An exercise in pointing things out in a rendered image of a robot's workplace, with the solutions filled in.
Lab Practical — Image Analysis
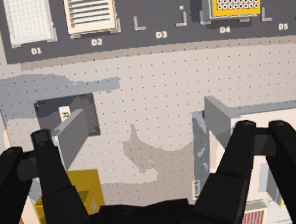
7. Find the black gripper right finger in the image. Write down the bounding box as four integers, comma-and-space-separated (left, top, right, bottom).
181, 96, 296, 224

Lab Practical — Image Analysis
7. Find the grey perforated base plate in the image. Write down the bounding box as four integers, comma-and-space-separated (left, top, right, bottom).
0, 35, 296, 206

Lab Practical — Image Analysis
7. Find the white flat shelf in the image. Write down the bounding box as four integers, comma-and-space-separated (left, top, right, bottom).
192, 107, 296, 203

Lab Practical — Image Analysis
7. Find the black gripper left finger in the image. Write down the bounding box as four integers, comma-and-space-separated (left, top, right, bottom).
0, 109, 95, 224

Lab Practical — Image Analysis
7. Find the yellow tip rack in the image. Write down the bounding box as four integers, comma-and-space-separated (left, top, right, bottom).
202, 0, 260, 21

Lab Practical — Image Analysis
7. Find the dark grey square pad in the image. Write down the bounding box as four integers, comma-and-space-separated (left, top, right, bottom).
33, 93, 101, 137

